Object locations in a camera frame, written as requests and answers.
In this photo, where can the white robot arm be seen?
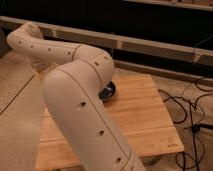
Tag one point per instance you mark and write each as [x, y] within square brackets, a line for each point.
[71, 93]

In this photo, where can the grey shelf rail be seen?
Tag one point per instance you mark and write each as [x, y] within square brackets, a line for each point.
[140, 45]

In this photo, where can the wooden cutting board table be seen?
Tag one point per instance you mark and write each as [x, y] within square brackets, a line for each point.
[137, 109]

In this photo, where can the dark round plate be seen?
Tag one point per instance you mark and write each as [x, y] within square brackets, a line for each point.
[107, 92]

